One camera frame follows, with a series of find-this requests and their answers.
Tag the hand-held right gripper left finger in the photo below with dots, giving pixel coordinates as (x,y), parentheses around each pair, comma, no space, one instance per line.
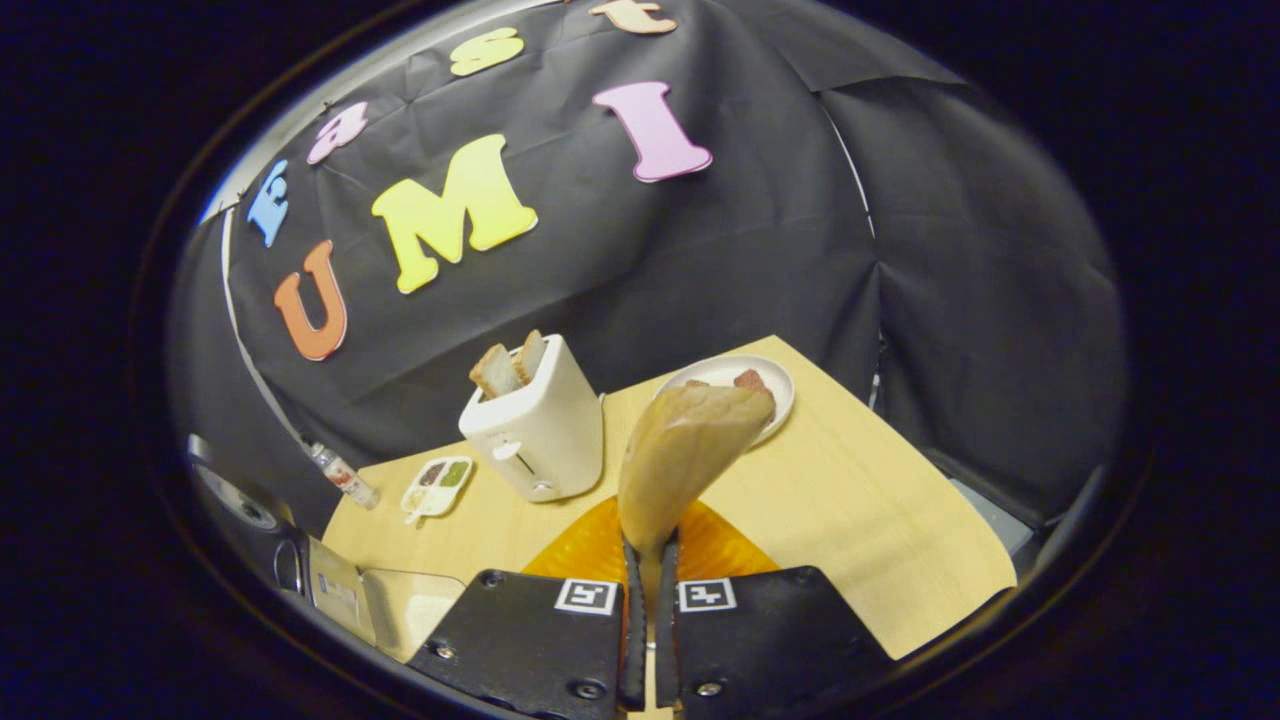
(530,640)

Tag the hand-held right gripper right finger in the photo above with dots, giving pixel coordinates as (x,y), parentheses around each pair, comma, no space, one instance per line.
(770,640)

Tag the black silver rice cooker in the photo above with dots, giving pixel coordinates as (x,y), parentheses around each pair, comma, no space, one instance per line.
(330,590)

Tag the wooden spoon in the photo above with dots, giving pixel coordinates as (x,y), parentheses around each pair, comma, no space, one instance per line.
(680,450)

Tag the clear rectangular tray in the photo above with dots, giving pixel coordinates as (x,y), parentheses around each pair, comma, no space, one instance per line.
(410,610)

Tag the white divided bean dish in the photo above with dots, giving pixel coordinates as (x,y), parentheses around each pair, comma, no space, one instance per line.
(437,487)

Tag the white toaster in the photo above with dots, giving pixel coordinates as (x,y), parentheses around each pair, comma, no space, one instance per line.
(545,430)

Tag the white round plate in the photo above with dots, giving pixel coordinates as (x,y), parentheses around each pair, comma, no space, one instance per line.
(780,400)

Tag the small clear plastic bottle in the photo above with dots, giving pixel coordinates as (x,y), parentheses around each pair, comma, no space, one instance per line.
(342,475)

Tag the brown meat piece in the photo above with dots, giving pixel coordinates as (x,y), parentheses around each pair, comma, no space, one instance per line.
(752,380)

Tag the toast slice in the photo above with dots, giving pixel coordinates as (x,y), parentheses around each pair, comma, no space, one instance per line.
(495,370)
(531,355)

